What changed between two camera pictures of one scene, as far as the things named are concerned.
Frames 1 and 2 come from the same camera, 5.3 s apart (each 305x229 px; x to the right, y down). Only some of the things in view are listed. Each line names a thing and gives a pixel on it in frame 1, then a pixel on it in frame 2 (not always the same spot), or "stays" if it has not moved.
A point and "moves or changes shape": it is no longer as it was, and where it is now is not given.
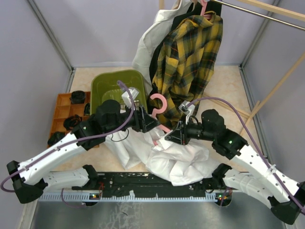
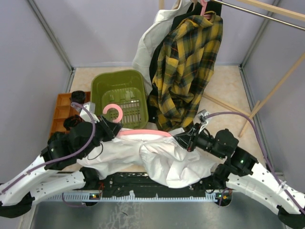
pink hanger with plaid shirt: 204,5 stays
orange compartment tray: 64,109 stays
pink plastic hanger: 155,112 moves or changes shape
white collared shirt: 182,164 moves or changes shape
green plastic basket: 104,87 stays
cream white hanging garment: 162,26 stays
